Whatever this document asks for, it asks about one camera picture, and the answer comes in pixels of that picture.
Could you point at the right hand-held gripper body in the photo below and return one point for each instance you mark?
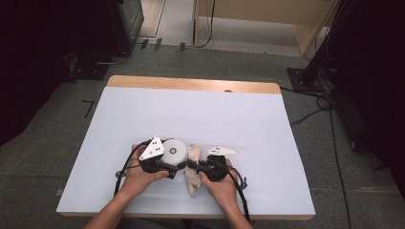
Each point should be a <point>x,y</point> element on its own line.
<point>217,168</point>

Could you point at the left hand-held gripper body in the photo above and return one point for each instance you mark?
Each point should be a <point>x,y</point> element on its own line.
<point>153,159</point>

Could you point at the beige textured cloth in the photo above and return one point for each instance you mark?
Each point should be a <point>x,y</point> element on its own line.
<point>193,184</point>

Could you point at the white cylinder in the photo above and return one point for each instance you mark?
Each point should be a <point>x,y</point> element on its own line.
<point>173,151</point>

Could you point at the person's right hand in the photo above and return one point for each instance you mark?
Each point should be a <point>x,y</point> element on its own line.
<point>223,194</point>

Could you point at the person's left hand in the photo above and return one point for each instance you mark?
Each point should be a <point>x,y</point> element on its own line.
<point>138,181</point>

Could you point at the white table cover sheet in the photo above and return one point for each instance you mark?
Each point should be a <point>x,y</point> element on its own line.
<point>191,108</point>

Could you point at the black flat stand base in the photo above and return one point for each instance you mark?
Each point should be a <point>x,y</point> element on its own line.
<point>87,70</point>

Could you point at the black cabinet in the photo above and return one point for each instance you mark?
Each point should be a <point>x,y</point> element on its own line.
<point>125,25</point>

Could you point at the dark curtain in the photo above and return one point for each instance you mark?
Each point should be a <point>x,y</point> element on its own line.
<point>38,63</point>
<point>375,95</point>

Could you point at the light wooden furniture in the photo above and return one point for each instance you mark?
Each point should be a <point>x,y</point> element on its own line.
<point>270,12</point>

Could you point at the black stand with base plate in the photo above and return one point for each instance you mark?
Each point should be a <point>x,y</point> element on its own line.
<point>305,79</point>

